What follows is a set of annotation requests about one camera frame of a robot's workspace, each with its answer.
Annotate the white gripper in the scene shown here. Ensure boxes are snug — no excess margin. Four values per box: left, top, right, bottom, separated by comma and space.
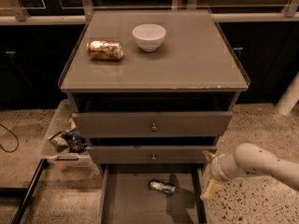
200, 150, 232, 201

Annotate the silver blue redbull can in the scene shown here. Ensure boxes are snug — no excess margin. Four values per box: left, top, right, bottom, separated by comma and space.
149, 179, 176, 195

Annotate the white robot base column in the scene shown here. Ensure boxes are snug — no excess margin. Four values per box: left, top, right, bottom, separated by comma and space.
276, 72, 299, 116

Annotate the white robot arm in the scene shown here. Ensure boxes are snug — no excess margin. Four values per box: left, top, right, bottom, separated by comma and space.
200, 143, 299, 201

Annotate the grey top drawer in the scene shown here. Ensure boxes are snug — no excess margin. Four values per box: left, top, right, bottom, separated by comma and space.
72, 111, 233, 138

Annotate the grey drawer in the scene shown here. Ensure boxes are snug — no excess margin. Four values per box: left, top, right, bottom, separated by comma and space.
72, 111, 233, 138
89, 146, 217, 164
98, 164, 209, 224

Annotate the brass top drawer knob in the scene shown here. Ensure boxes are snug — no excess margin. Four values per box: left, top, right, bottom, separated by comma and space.
150, 123, 158, 132

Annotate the grey bottom drawer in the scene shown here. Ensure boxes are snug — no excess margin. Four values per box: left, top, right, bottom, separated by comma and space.
98, 164, 209, 224

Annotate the grey drawer cabinet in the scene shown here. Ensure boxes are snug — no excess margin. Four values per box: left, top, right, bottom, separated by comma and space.
57, 8, 251, 175

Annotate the grey middle drawer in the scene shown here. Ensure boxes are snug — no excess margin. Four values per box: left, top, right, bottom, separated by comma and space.
89, 146, 217, 164

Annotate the gold soda can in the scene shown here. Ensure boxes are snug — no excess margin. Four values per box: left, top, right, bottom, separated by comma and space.
87, 39, 123, 61

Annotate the dark blue snack bag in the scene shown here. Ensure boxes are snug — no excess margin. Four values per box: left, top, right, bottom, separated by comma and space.
62, 128, 88, 153

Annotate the white ceramic bowl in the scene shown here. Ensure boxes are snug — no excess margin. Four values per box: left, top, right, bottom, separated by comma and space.
132, 23, 166, 52

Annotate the clear plastic storage bin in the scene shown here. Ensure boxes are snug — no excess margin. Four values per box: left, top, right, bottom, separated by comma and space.
40, 99, 92, 167

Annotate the green snack bag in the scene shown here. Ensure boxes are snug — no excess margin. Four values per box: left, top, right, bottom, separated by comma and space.
50, 133, 69, 153

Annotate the black floor rail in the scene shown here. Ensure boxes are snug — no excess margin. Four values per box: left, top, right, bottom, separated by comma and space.
0, 159, 49, 224

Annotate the black floor cable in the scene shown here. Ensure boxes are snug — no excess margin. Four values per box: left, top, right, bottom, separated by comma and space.
0, 123, 20, 154

